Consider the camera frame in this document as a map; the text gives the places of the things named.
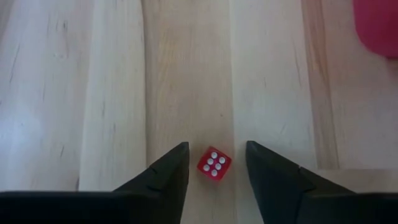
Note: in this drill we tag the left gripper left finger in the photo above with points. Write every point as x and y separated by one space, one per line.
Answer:
93 208

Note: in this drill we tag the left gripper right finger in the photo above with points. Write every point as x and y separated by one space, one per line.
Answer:
311 205

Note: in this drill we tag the small red die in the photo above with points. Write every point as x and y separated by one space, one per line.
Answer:
214 163

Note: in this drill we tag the pink translucent plastic tray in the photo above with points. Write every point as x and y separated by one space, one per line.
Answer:
377 25

